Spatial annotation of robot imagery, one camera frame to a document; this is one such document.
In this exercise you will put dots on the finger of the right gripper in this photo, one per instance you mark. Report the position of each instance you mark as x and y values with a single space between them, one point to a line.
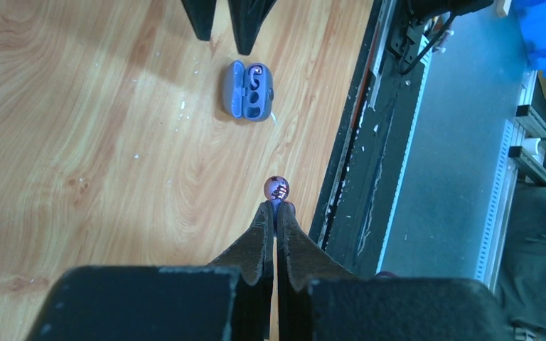
247 17
200 13

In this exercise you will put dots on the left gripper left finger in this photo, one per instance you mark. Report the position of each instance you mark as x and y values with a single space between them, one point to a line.
227 299

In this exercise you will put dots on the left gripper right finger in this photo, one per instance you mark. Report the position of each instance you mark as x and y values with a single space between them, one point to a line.
321 300

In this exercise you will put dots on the purple earbud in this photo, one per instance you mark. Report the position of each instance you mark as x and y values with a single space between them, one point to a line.
276 191
253 76

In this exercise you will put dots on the purple earbud charging case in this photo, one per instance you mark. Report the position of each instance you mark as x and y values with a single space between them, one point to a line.
242 103

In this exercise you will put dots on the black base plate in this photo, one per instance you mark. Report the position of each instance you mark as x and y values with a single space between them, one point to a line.
358 198

